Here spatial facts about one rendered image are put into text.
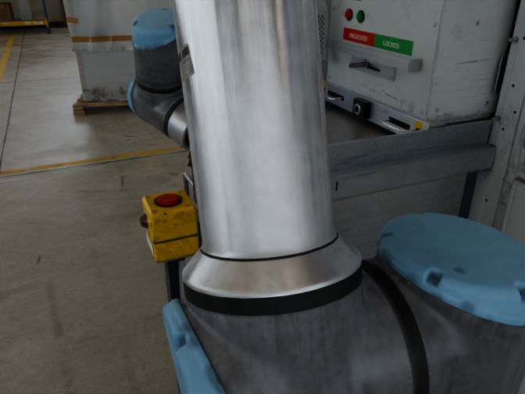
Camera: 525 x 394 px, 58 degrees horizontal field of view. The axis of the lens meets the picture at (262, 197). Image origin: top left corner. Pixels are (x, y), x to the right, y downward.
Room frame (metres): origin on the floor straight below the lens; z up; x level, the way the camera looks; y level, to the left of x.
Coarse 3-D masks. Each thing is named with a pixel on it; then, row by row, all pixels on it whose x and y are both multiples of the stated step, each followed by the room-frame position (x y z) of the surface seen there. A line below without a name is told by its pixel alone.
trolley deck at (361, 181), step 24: (336, 120) 1.39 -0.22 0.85; (360, 120) 1.39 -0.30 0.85; (360, 168) 1.02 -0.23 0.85; (384, 168) 1.01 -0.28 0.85; (408, 168) 1.04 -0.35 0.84; (432, 168) 1.07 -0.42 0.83; (456, 168) 1.10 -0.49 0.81; (480, 168) 1.14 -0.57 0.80; (336, 192) 0.96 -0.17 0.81; (360, 192) 0.99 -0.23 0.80
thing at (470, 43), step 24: (456, 0) 1.15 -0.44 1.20; (480, 0) 1.18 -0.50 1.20; (504, 0) 1.21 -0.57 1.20; (456, 24) 1.15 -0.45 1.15; (480, 24) 1.18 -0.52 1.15; (504, 24) 1.21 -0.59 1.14; (456, 48) 1.16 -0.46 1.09; (480, 48) 1.19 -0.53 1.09; (504, 48) 1.22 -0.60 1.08; (456, 72) 1.16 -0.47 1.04; (480, 72) 1.20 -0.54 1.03; (432, 96) 1.14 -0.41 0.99; (456, 96) 1.17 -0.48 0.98; (480, 96) 1.20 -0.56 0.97; (456, 120) 1.18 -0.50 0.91
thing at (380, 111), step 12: (336, 84) 1.53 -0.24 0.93; (336, 96) 1.50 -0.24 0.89; (348, 96) 1.44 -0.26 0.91; (360, 96) 1.38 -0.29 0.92; (348, 108) 1.43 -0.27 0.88; (372, 108) 1.32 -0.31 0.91; (384, 108) 1.27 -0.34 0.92; (372, 120) 1.32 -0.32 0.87; (396, 120) 1.22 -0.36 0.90; (408, 120) 1.18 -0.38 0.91; (420, 120) 1.14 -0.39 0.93; (432, 120) 1.14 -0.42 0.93; (396, 132) 1.21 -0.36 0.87
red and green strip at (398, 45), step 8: (344, 32) 1.51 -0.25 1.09; (352, 32) 1.46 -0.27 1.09; (360, 32) 1.43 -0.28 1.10; (368, 32) 1.39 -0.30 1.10; (352, 40) 1.46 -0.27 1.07; (360, 40) 1.42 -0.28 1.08; (368, 40) 1.39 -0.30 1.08; (376, 40) 1.35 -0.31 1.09; (384, 40) 1.32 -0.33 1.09; (392, 40) 1.29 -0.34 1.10; (400, 40) 1.26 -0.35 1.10; (384, 48) 1.32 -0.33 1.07; (392, 48) 1.29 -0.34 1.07; (400, 48) 1.26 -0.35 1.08; (408, 48) 1.23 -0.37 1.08
